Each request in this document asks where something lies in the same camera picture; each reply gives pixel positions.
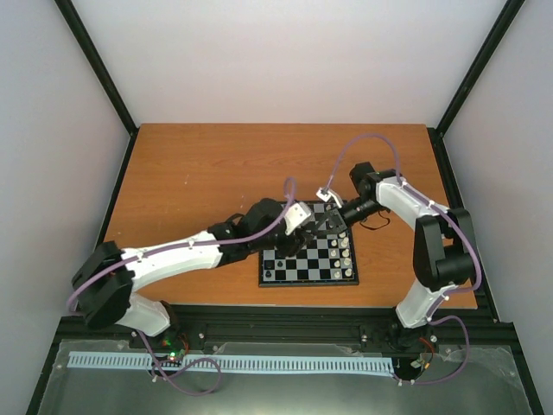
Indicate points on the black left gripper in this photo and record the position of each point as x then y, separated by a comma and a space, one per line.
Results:
295, 245

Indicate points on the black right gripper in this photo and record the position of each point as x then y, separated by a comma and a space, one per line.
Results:
337, 221

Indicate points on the black and white chessboard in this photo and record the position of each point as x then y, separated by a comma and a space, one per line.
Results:
321, 262

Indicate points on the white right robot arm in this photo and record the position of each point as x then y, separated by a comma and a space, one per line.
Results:
444, 260

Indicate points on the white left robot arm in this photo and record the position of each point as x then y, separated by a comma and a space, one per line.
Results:
106, 287

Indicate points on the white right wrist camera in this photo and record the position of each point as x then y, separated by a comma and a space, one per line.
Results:
327, 195

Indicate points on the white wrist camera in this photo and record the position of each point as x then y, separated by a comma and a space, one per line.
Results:
327, 195
297, 215

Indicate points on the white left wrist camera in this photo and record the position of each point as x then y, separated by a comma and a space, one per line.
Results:
297, 215

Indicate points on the black aluminium frame rail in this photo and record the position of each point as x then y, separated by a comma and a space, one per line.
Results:
371, 331

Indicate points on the white slotted cable duct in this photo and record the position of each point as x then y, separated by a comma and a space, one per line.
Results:
235, 364

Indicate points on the black right frame post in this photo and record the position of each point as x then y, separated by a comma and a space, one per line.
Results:
485, 53

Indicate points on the black frame post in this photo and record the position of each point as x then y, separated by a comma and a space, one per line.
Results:
485, 53
86, 44

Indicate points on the black left frame post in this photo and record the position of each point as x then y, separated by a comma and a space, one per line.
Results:
86, 44

